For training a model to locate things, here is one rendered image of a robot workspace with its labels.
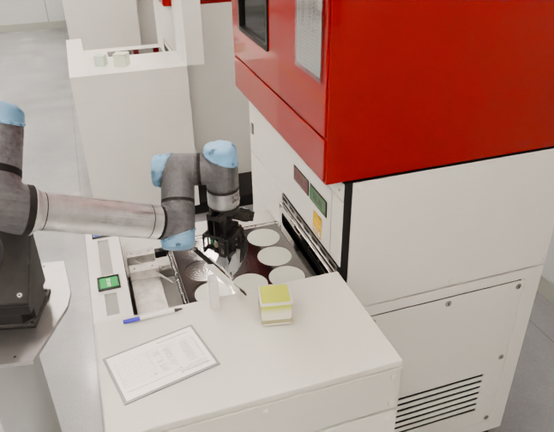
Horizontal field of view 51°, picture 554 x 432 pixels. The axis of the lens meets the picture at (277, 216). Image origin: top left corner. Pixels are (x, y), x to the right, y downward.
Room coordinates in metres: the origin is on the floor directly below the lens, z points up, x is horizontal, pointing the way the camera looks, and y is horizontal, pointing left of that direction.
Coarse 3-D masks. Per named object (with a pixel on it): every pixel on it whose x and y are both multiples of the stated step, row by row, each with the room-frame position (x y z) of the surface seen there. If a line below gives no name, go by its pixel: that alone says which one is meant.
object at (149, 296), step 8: (136, 264) 1.40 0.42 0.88; (136, 280) 1.32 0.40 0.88; (144, 280) 1.32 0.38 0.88; (152, 280) 1.32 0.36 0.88; (160, 280) 1.32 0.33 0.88; (136, 288) 1.28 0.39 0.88; (144, 288) 1.28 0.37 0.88; (152, 288) 1.28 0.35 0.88; (160, 288) 1.28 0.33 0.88; (136, 296) 1.25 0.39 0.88; (144, 296) 1.25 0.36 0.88; (152, 296) 1.25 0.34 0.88; (160, 296) 1.25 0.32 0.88; (136, 304) 1.21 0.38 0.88; (144, 304) 1.21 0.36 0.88; (152, 304) 1.21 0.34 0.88; (160, 304) 1.21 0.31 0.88; (144, 312) 1.18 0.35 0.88
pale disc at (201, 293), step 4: (204, 284) 1.27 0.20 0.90; (220, 284) 1.27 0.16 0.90; (224, 284) 1.27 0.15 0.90; (200, 288) 1.25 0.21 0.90; (204, 288) 1.25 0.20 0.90; (220, 288) 1.25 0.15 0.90; (224, 288) 1.25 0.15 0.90; (228, 288) 1.25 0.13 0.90; (196, 292) 1.23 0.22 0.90; (200, 292) 1.23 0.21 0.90; (204, 292) 1.23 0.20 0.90; (220, 292) 1.23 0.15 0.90; (224, 292) 1.23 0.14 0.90; (228, 292) 1.23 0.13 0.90; (196, 296) 1.22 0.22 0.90; (200, 296) 1.22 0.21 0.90; (204, 296) 1.22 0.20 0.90; (208, 296) 1.22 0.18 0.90; (220, 296) 1.22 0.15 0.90; (200, 300) 1.20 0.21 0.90
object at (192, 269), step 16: (176, 256) 1.41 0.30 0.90; (192, 256) 1.41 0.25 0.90; (208, 256) 1.40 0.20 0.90; (256, 256) 1.40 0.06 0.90; (192, 272) 1.33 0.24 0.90; (208, 272) 1.33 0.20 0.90; (240, 272) 1.33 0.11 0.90; (256, 272) 1.32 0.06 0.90; (304, 272) 1.32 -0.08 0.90; (192, 288) 1.25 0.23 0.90
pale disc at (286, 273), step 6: (276, 270) 1.33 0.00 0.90; (282, 270) 1.33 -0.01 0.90; (288, 270) 1.33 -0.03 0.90; (294, 270) 1.33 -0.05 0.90; (300, 270) 1.33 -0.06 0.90; (270, 276) 1.30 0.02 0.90; (276, 276) 1.30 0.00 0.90; (282, 276) 1.30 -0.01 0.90; (288, 276) 1.30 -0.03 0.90; (294, 276) 1.30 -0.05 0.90; (300, 276) 1.30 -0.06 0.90; (276, 282) 1.27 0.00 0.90; (282, 282) 1.27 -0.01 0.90
